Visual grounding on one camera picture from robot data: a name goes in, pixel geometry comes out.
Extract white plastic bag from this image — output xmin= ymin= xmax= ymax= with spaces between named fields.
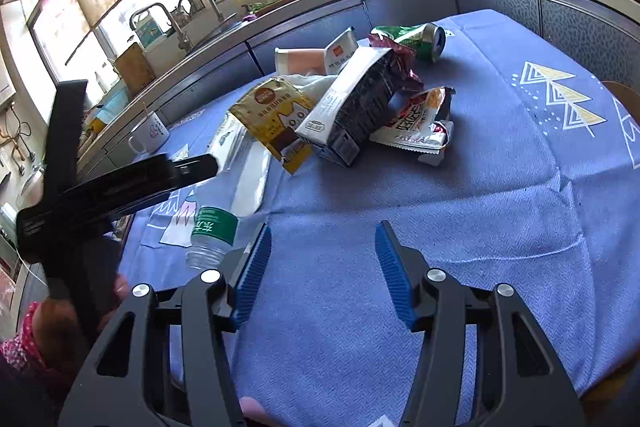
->
xmin=198 ymin=75 xmax=336 ymax=218

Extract clear plastic water bottle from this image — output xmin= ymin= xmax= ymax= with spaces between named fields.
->
xmin=186 ymin=192 xmax=239 ymax=270

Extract yellow cat snack bag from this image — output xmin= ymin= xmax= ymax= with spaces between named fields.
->
xmin=230 ymin=77 xmax=314 ymax=174

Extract pink white paper cup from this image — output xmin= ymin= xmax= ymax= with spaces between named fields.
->
xmin=274 ymin=48 xmax=328 ymax=75

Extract white black carton box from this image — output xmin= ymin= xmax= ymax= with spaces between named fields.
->
xmin=295 ymin=46 xmax=405 ymax=167

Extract green white tea packet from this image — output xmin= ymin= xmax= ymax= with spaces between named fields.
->
xmin=323 ymin=27 xmax=358 ymax=75

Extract red white noodle snack bag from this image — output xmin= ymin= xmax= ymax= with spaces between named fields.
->
xmin=369 ymin=87 xmax=456 ymax=154

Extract dark red foil wrapper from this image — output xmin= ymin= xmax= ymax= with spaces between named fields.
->
xmin=368 ymin=32 xmax=424 ymax=92

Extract green aluminium can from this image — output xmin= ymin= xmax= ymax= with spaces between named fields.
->
xmin=369 ymin=23 xmax=447 ymax=63

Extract chrome kitchen faucet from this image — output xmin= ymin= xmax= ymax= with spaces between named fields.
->
xmin=129 ymin=0 xmax=227 ymax=53

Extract grey kitchen cabinets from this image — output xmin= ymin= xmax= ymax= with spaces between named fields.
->
xmin=77 ymin=0 xmax=639 ymax=179

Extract person's left hand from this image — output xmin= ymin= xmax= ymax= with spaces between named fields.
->
xmin=29 ymin=273 xmax=130 ymax=373

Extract white enamel mug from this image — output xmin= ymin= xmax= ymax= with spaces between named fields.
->
xmin=128 ymin=112 xmax=169 ymax=155

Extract wooden cutting board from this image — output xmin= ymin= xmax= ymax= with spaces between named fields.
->
xmin=114 ymin=42 xmax=156 ymax=98

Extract blue patterned tablecloth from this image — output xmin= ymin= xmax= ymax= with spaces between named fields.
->
xmin=117 ymin=8 xmax=640 ymax=427

